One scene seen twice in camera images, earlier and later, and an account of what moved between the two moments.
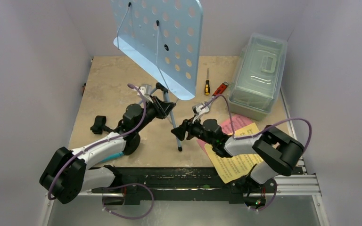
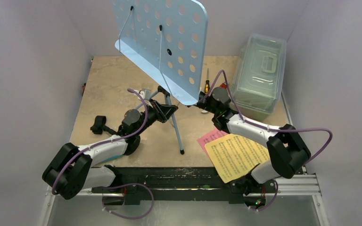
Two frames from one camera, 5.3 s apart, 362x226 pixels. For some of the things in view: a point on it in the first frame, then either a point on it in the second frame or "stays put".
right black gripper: x=187 y=128 to x=204 y=97
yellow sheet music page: x=233 y=167 stays put
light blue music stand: x=164 y=36 stays put
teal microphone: x=113 y=156 stays put
